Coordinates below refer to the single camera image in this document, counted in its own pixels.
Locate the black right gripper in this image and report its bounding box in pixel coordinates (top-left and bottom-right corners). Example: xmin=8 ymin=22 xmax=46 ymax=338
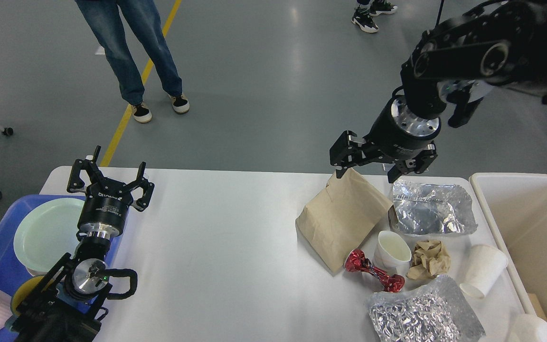
xmin=329 ymin=95 xmax=441 ymax=184

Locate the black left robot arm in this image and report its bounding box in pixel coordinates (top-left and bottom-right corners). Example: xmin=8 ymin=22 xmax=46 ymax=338
xmin=7 ymin=146 xmax=155 ymax=342

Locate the red foil wrapper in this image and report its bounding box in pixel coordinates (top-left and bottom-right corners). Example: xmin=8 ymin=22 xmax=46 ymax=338
xmin=344 ymin=249 xmax=406 ymax=294

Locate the brown paper bag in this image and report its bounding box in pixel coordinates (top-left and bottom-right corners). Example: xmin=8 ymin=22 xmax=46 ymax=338
xmin=295 ymin=169 xmax=392 ymax=274

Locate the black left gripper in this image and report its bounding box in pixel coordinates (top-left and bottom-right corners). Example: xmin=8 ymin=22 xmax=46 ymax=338
xmin=66 ymin=145 xmax=155 ymax=238

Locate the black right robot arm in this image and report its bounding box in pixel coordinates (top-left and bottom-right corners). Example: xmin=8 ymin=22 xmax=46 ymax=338
xmin=330 ymin=0 xmax=547 ymax=183

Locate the person in black and jeans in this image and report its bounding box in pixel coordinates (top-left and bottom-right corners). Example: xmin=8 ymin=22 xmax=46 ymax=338
xmin=75 ymin=0 xmax=190 ymax=124

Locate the white paper cup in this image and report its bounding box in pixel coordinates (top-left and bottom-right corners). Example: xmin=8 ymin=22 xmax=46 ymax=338
xmin=374 ymin=231 xmax=412 ymax=268

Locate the beige plastic bin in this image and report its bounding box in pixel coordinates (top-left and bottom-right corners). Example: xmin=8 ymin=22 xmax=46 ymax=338
xmin=470 ymin=173 xmax=547 ymax=318

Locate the pink plate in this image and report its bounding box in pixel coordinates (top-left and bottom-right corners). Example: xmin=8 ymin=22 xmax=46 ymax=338
xmin=25 ymin=267 xmax=48 ymax=276

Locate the dark teal mug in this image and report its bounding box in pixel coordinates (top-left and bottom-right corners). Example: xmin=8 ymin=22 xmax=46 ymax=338
xmin=5 ymin=275 xmax=58 ymax=342

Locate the light green plate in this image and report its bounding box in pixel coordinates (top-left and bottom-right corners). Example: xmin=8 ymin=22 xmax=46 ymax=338
xmin=13 ymin=195 xmax=84 ymax=271

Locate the crumpled silver foil bag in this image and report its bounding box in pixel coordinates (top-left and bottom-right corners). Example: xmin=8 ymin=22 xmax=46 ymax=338
xmin=367 ymin=275 xmax=486 ymax=342

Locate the crumpled brown paper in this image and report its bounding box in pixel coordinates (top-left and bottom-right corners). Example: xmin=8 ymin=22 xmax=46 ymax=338
xmin=406 ymin=240 xmax=451 ymax=281

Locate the white lid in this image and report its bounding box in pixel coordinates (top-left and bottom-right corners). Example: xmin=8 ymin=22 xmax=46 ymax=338
xmin=459 ymin=244 xmax=508 ymax=299

